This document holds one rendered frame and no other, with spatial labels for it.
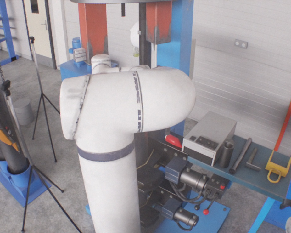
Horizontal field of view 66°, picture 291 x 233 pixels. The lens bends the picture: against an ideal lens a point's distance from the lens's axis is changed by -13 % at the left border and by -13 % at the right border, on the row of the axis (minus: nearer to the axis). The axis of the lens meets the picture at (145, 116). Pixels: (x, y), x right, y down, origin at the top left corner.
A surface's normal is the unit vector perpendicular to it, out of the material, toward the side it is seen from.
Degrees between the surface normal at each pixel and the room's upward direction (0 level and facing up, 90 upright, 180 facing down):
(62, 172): 0
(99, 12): 90
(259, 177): 0
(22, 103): 0
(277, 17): 90
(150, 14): 90
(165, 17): 90
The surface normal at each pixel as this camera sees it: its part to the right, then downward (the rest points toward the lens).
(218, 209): 0.00, -0.83
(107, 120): 0.18, 0.38
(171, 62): -0.59, 0.46
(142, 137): 0.70, 0.40
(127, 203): 0.56, 0.29
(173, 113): 0.43, 0.51
